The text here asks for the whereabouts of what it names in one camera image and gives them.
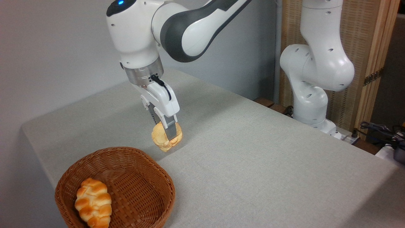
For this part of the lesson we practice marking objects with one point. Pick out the round pale layered bread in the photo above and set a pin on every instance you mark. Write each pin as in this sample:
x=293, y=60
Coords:
x=159, y=137

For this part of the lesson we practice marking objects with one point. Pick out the brown woven wicker basket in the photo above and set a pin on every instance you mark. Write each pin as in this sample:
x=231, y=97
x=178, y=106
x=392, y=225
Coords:
x=139, y=190

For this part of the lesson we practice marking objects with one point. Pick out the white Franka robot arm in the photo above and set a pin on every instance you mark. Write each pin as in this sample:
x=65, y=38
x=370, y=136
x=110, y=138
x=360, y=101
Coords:
x=319, y=63

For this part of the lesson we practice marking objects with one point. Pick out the wooden folding screen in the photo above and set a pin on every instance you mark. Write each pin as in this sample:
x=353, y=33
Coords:
x=364, y=38

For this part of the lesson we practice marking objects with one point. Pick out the braided golden bread roll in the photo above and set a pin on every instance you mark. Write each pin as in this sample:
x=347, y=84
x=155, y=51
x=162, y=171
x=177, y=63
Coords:
x=94, y=202

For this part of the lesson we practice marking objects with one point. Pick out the white power strip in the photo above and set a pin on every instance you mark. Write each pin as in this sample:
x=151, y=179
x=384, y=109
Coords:
x=348, y=138

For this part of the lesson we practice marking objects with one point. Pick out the grey tablecloth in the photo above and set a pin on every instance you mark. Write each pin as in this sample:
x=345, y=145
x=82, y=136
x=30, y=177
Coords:
x=253, y=158

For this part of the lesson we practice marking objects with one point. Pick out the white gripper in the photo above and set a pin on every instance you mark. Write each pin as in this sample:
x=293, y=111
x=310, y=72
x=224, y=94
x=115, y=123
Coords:
x=164, y=101

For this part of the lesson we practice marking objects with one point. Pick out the brass screen hinge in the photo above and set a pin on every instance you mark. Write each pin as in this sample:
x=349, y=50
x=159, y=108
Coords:
x=373, y=77

